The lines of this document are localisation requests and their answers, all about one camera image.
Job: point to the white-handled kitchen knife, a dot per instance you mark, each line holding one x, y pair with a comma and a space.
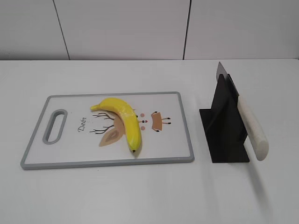
254, 130

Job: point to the yellow plastic banana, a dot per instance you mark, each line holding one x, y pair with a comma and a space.
128, 117

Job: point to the white grey-rimmed cutting board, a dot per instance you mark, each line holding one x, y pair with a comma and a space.
69, 135

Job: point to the black knife stand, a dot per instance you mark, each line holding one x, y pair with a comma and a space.
224, 128

